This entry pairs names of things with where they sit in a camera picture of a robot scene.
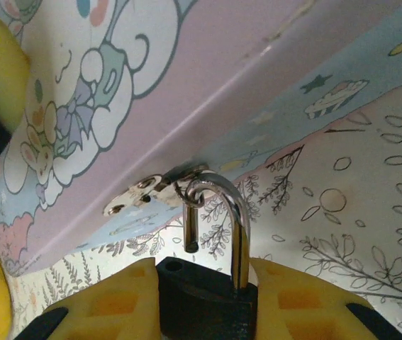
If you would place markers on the blue pink cartoon tin box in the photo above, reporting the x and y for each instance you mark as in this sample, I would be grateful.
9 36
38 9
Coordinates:
186 71

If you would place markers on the black padlock with silver shackle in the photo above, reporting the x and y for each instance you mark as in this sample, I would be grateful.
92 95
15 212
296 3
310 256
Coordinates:
204 304

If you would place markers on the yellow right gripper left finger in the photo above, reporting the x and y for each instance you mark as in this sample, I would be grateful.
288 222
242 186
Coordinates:
122 304

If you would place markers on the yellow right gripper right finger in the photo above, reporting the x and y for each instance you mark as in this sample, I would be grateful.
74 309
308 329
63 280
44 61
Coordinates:
300 308

